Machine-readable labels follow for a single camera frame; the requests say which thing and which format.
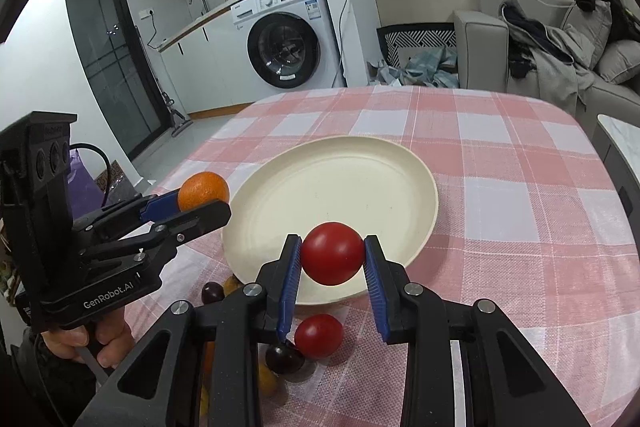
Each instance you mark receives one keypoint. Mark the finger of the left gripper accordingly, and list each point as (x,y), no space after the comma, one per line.
(180,229)
(155,206)

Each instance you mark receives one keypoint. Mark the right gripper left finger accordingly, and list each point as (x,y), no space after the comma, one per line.
(279,280)

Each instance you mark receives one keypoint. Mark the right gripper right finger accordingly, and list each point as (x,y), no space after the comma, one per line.
(386,281)

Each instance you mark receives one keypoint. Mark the orange mandarin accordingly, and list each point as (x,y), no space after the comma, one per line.
(202,188)

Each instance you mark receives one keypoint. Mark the red tomato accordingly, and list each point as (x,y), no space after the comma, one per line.
(319,336)
(332,253)

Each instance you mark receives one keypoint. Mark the dark purple plum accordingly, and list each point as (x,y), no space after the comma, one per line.
(212,292)
(283,358)

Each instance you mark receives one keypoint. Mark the person's left hand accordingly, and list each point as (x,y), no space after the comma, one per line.
(112,333)

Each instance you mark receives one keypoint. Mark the cream round plate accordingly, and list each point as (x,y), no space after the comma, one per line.
(374,186)

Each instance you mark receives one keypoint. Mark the black glass door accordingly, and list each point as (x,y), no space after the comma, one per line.
(118,73)

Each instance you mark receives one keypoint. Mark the white washing machine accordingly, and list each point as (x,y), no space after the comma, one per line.
(286,45)

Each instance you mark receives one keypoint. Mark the grey sofa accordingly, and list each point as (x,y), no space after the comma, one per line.
(483,45)

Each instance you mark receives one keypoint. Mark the white marble side table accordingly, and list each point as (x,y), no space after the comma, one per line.
(617,144)

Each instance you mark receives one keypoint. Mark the pile of clothes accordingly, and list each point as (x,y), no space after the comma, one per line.
(545,62)

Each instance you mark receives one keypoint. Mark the grey cushion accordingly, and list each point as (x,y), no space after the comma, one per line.
(620,62)

